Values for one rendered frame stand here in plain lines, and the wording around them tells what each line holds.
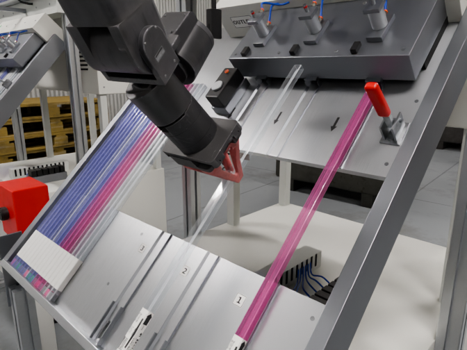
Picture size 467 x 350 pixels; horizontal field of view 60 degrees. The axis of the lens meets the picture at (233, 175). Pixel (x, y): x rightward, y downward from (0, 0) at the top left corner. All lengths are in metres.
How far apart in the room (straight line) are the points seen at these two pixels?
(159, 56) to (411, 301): 0.78
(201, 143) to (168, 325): 0.26
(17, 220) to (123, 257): 0.63
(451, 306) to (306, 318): 0.42
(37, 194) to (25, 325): 0.40
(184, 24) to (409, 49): 0.30
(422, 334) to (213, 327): 0.48
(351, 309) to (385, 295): 0.51
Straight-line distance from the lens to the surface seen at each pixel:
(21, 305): 1.05
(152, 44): 0.41
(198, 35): 0.50
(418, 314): 0.96
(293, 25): 0.77
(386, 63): 0.63
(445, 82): 0.62
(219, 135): 0.50
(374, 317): 0.92
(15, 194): 1.28
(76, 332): 0.68
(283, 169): 1.46
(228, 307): 0.55
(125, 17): 0.40
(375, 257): 0.51
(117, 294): 0.68
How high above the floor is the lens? 1.11
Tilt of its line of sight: 15 degrees down
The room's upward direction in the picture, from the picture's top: straight up
